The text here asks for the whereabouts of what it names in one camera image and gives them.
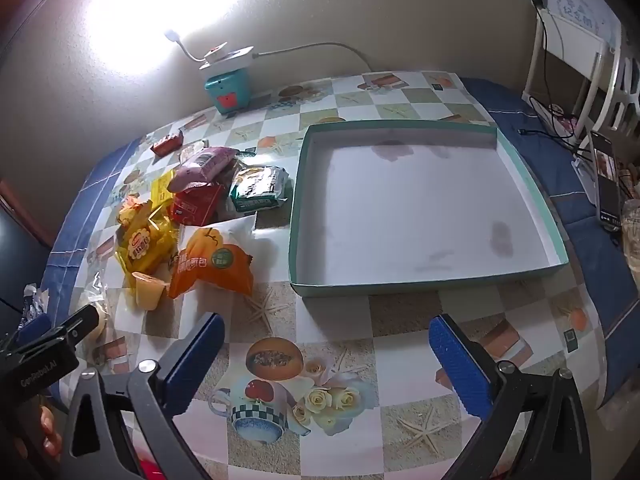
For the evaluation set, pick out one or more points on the maroon white biscuit packet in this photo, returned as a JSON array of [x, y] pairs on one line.
[[167, 144]]

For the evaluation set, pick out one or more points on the yellow jelly cup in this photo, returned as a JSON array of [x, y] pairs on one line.
[[147, 292]]

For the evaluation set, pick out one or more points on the black smartphone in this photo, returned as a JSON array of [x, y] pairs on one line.
[[606, 180]]

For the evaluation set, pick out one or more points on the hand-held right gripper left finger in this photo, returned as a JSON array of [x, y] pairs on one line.
[[200, 360]]

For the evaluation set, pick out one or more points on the pink snack packet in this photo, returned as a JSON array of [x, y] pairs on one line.
[[205, 165]]

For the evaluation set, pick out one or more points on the red snack packet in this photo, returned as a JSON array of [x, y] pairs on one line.
[[195, 207]]

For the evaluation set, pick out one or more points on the white chair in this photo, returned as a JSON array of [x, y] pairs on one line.
[[575, 45]]

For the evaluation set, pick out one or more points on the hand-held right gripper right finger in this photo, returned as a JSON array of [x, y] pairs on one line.
[[457, 365]]

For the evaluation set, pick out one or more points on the green white snack packet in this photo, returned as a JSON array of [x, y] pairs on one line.
[[257, 190]]

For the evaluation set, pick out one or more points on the yellow snack box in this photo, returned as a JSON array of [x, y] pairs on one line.
[[161, 190]]

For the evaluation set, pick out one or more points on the pink printed bag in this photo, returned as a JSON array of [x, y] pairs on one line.
[[562, 122]]

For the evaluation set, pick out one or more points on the teal square box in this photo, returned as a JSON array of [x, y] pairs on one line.
[[225, 87]]

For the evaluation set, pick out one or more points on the checkered printed tablecloth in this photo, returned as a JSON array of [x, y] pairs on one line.
[[350, 350]]

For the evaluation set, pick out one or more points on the blue checked bedsheet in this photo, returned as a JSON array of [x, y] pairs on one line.
[[550, 160]]

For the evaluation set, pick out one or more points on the orange bread packet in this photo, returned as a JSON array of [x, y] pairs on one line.
[[210, 265]]

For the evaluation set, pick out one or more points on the shallow green cardboard box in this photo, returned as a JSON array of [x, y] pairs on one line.
[[400, 210]]

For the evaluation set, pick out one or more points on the flatbread clear bag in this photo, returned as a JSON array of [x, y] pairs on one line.
[[631, 230]]

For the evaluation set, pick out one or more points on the white gooseneck lamp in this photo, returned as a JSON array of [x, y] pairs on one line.
[[172, 36]]

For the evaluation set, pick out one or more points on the beige cake roll packet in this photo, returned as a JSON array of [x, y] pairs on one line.
[[131, 208]]

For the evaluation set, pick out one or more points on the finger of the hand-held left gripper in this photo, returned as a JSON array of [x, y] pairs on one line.
[[75, 325]]

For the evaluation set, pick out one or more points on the yellow bread packet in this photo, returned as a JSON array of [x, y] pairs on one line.
[[142, 247]]

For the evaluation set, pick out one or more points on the white bun clear packet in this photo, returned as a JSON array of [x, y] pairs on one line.
[[99, 317]]

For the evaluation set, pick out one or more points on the person's left hand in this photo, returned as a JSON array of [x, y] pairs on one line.
[[47, 430]]

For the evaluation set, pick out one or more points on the small beige snack packet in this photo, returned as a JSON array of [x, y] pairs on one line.
[[192, 150]]

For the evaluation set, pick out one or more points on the white power strip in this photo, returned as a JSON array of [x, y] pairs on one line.
[[232, 57]]

